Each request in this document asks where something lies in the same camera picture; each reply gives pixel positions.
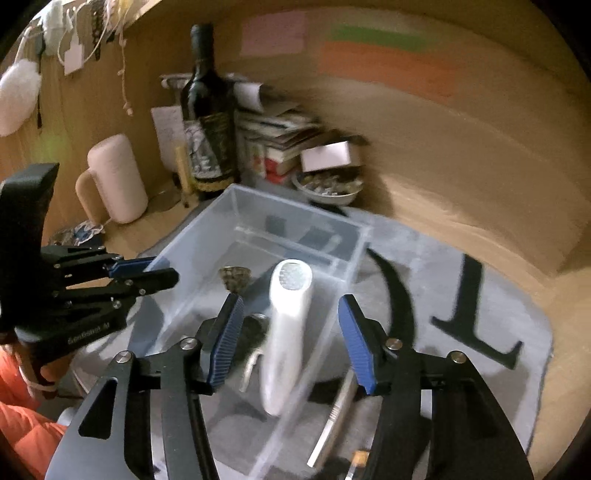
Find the white fluffy puff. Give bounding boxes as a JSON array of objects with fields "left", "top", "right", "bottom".
[{"left": 0, "top": 60, "right": 42, "bottom": 138}]

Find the white charger plug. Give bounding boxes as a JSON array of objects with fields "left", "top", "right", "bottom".
[{"left": 63, "top": 41, "right": 84, "bottom": 76}]

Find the clear plastic bin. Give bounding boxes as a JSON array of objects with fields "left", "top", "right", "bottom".
[{"left": 127, "top": 183, "right": 374, "bottom": 480}]

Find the grey mat with black pattern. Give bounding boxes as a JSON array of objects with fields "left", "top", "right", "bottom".
[{"left": 69, "top": 203, "right": 555, "bottom": 480}]

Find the person's left hand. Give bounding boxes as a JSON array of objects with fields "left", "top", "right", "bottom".
[{"left": 14, "top": 352, "right": 63, "bottom": 398}]

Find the green sticky note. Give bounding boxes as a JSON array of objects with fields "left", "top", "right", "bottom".
[{"left": 332, "top": 25, "right": 439, "bottom": 54}]

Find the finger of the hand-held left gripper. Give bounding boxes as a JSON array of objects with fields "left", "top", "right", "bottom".
[
  {"left": 55, "top": 268, "right": 180, "bottom": 313},
  {"left": 41, "top": 247, "right": 156, "bottom": 279}
]

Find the dark wine bottle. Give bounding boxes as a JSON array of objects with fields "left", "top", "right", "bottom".
[{"left": 180, "top": 23, "right": 241, "bottom": 193}]

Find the bowl of small stones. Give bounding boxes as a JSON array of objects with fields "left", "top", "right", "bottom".
[{"left": 291, "top": 168, "right": 365, "bottom": 208}]

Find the black and white lace ribbon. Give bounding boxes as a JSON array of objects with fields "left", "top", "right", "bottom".
[{"left": 88, "top": 0, "right": 112, "bottom": 61}]

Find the small white cardboard box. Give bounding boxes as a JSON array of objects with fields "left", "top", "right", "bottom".
[{"left": 300, "top": 141, "right": 363, "bottom": 171}]

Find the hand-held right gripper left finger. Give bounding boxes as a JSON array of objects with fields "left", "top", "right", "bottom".
[{"left": 46, "top": 294, "right": 245, "bottom": 480}]

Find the orange clothing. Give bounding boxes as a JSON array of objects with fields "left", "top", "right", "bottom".
[{"left": 0, "top": 346, "right": 70, "bottom": 480}]

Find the stack of books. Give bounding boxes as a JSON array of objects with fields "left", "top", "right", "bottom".
[{"left": 235, "top": 104, "right": 365, "bottom": 185}]

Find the crumpled plastic wrapper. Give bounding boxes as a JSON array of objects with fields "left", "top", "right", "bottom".
[{"left": 51, "top": 220, "right": 109, "bottom": 247}]

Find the white handheld electric device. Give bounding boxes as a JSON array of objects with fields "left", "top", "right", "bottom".
[{"left": 259, "top": 259, "right": 314, "bottom": 416}]

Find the rolled newspaper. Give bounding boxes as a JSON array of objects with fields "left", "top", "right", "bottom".
[{"left": 159, "top": 73, "right": 266, "bottom": 112}]

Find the pink mug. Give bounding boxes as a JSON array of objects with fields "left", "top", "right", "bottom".
[{"left": 75, "top": 134, "right": 149, "bottom": 225}]

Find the black lighter with orange end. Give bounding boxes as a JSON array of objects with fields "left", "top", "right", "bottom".
[{"left": 344, "top": 450, "right": 370, "bottom": 480}]

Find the silver metal tube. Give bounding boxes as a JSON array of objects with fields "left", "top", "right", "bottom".
[{"left": 307, "top": 374, "right": 358, "bottom": 468}]

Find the orange sticky note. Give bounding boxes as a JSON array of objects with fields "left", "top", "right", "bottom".
[{"left": 318, "top": 41, "right": 458, "bottom": 100}]

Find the pink sticky note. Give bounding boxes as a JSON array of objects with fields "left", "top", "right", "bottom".
[{"left": 240, "top": 10, "right": 309, "bottom": 56}]

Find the white paper note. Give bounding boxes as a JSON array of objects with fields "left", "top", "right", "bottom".
[{"left": 151, "top": 106, "right": 185, "bottom": 169}]

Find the bunch of keys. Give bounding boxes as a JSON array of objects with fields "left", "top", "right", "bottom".
[{"left": 238, "top": 314, "right": 271, "bottom": 393}]

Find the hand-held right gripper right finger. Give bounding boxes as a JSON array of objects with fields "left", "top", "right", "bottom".
[{"left": 338, "top": 294, "right": 529, "bottom": 480}]

